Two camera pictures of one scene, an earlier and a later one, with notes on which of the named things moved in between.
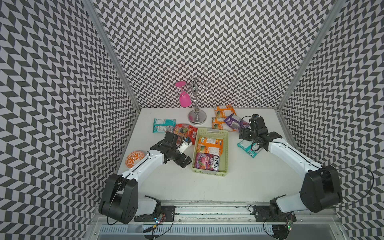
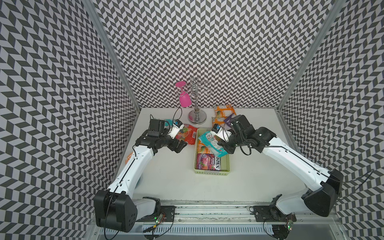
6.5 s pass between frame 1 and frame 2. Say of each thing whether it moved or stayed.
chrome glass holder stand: stayed
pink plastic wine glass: stayed
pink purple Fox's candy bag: stayed
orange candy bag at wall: stayed
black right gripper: moved
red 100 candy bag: stayed
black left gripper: moved
